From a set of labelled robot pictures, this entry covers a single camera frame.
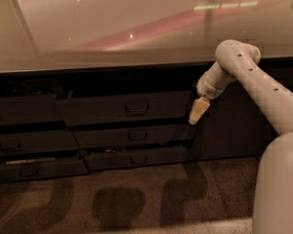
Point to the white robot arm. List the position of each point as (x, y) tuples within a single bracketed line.
[(237, 61)]

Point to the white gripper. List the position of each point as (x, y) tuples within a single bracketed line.
[(205, 89)]

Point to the dark drawer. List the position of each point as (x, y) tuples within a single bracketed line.
[(37, 142), (28, 109), (136, 158), (53, 167), (99, 110), (132, 136)]

